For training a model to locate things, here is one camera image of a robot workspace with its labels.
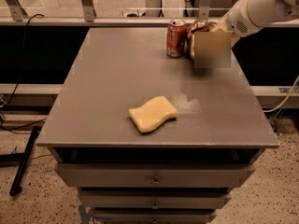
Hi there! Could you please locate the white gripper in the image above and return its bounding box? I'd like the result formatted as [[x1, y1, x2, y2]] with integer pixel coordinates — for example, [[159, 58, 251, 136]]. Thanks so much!
[[223, 0, 256, 37]]

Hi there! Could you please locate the brown sea salt chip bag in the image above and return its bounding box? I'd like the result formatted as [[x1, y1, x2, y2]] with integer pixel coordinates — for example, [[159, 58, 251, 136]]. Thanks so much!
[[186, 20, 241, 61]]

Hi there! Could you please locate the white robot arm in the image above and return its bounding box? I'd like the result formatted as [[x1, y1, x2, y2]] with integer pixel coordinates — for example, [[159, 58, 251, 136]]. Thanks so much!
[[221, 0, 299, 37]]

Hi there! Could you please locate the orange soda can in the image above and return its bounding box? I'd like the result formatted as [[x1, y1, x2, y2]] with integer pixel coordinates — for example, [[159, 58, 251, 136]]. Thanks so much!
[[166, 20, 187, 58]]

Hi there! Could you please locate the yellow wavy sponge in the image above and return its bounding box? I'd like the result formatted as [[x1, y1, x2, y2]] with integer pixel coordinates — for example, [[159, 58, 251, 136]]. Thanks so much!
[[129, 96, 178, 133]]

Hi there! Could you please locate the grey drawer cabinet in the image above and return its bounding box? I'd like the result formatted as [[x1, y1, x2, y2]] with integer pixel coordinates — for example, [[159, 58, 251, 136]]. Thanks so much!
[[38, 28, 278, 224]]

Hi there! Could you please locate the top grey drawer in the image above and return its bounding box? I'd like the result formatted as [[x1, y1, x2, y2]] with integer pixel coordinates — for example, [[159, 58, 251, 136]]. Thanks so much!
[[55, 163, 255, 188]]

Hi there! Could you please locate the grey drawer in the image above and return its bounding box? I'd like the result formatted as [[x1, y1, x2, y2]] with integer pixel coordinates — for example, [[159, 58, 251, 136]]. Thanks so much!
[[78, 189, 231, 209], [55, 163, 255, 188], [93, 208, 216, 224]]

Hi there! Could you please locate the middle grey drawer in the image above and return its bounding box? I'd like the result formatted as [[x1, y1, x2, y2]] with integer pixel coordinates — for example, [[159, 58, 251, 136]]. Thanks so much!
[[78, 189, 231, 209]]

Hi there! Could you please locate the bottom grey drawer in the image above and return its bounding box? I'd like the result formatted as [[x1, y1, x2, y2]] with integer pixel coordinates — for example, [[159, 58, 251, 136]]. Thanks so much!
[[93, 208, 216, 224]]

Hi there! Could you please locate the black metal floor stand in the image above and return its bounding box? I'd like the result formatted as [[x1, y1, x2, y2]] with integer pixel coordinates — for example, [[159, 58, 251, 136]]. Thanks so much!
[[0, 126, 40, 197]]

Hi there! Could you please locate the white cable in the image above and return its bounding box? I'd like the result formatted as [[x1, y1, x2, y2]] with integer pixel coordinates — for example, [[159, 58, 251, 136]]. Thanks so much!
[[263, 75, 299, 114]]

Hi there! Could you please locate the black cable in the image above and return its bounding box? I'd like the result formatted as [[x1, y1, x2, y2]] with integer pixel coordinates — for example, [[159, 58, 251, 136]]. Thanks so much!
[[0, 13, 48, 133]]

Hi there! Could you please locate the metal railing frame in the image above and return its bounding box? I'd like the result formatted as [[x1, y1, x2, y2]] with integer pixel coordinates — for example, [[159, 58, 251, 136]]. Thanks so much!
[[0, 0, 299, 28]]

